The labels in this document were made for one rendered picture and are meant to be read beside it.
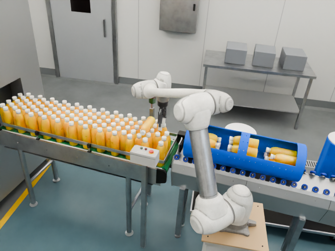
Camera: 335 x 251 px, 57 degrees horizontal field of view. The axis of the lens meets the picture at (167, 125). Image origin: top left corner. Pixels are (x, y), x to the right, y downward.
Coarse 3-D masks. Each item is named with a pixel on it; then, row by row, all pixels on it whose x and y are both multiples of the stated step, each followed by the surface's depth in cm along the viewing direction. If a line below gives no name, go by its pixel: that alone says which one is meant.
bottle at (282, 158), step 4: (276, 156) 224; (280, 156) 223; (284, 156) 222; (288, 156) 222; (292, 156) 223; (276, 160) 224; (280, 160) 223; (284, 160) 222; (288, 160) 221; (292, 160) 221; (288, 164) 222; (292, 164) 221
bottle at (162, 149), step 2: (158, 146) 238; (160, 146) 237; (162, 146) 237; (164, 146) 239; (156, 148) 240; (158, 148) 237; (160, 148) 237; (162, 148) 237; (164, 148) 238; (160, 150) 237; (162, 150) 237; (164, 150) 238; (160, 152) 238; (162, 152) 238; (164, 152) 239; (160, 154) 239; (162, 154) 239; (164, 154) 241; (160, 156) 240; (162, 156) 240; (164, 156) 242; (160, 158) 241; (162, 158) 241; (164, 158) 243; (158, 164) 244; (160, 164) 244; (162, 164) 244; (164, 164) 247; (158, 166) 245; (160, 166) 245
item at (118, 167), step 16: (0, 144) 286; (16, 144) 279; (32, 144) 273; (48, 144) 266; (64, 144) 264; (64, 160) 270; (80, 160) 264; (96, 160) 258; (112, 160) 253; (128, 160) 250; (128, 176) 256; (160, 176) 245; (32, 192) 312; (128, 192) 267; (128, 208) 277; (128, 224) 288
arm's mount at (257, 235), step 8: (256, 208) 198; (256, 216) 193; (256, 224) 187; (264, 224) 188; (224, 232) 181; (256, 232) 182; (264, 232) 182; (208, 240) 175; (216, 240) 175; (224, 240) 176; (232, 240) 176; (240, 240) 177; (248, 240) 177; (256, 240) 177; (264, 240) 178; (240, 248) 173; (248, 248) 172; (256, 248) 173; (264, 248) 173
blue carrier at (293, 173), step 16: (208, 128) 252; (224, 128) 243; (224, 144) 254; (240, 144) 225; (272, 144) 242; (288, 144) 237; (304, 144) 225; (224, 160) 230; (240, 160) 226; (256, 160) 222; (304, 160) 215; (288, 176) 221
